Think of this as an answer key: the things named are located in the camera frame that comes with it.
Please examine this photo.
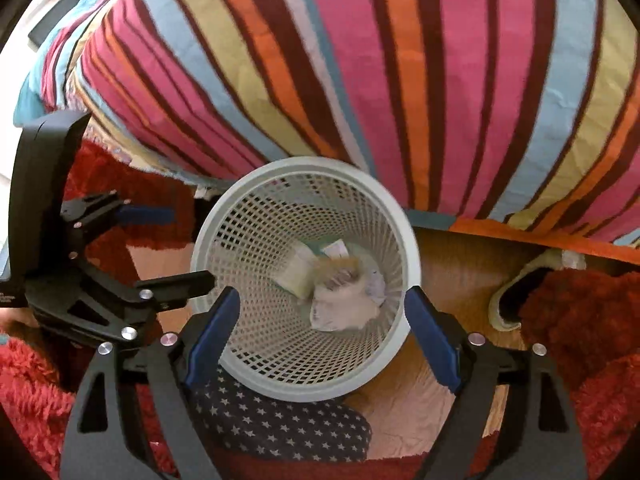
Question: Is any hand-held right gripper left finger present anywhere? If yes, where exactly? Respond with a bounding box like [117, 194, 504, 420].
[60, 286, 241, 480]

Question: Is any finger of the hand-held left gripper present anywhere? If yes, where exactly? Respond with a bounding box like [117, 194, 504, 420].
[31, 259, 215, 352]
[61, 191, 177, 233]

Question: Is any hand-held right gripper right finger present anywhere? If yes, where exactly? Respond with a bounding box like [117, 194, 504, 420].
[404, 285, 588, 480]

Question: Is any white paper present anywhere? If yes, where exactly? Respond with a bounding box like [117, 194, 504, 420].
[310, 260, 388, 333]

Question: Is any cream carton box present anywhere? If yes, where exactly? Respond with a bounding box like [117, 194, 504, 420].
[274, 242, 321, 299]

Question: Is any pale grey plastic mesh basket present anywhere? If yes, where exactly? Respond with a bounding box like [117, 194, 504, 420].
[190, 156, 423, 403]

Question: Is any white and teal packet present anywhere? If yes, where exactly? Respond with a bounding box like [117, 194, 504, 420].
[306, 238, 352, 262]

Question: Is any cream and black slipper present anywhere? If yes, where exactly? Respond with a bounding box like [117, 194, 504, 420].
[487, 249, 586, 332]

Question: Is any navy star-print slipper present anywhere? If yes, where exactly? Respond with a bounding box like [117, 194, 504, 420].
[192, 375, 373, 463]

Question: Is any red shaggy rug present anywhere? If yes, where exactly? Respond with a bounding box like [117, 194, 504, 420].
[0, 137, 640, 480]

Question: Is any striped multicolour bedspread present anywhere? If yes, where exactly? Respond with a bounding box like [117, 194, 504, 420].
[12, 0, 640, 248]

